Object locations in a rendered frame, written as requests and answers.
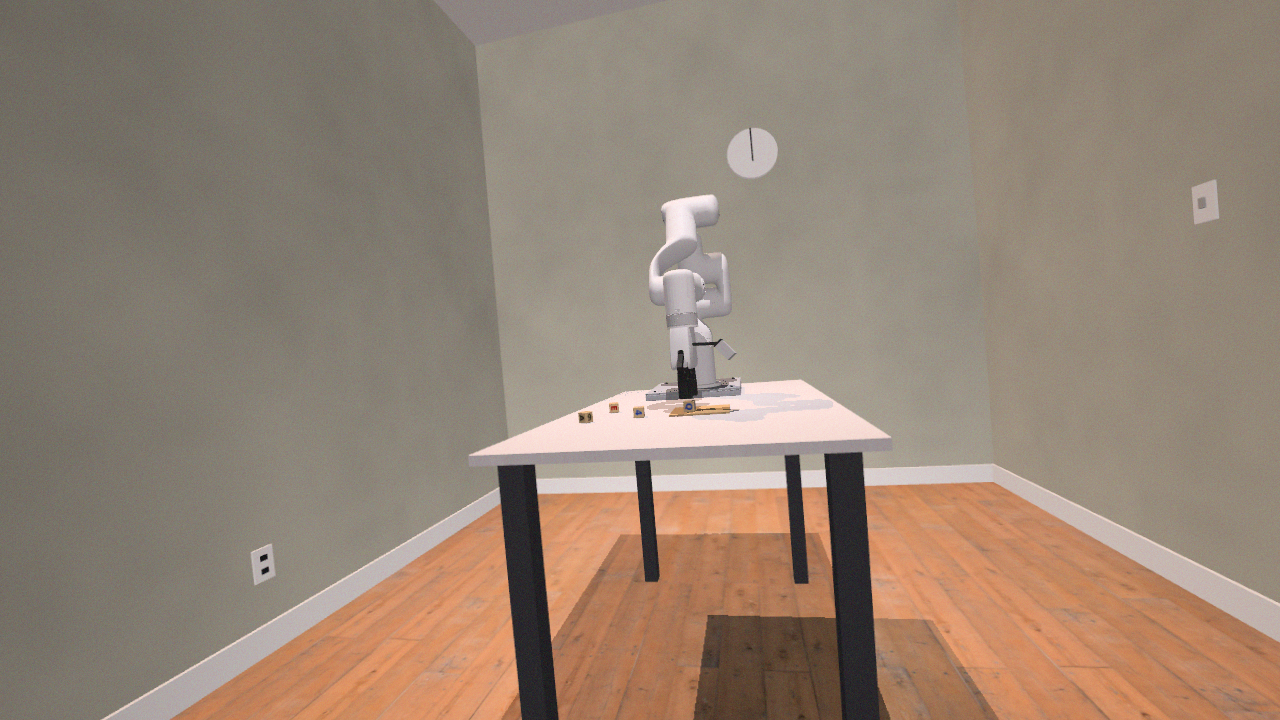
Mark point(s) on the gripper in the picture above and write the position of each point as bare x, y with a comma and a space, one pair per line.
682, 351

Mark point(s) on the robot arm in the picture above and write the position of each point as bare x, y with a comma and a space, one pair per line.
683, 293

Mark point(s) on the tan square mat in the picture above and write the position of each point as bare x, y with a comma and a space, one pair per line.
702, 410

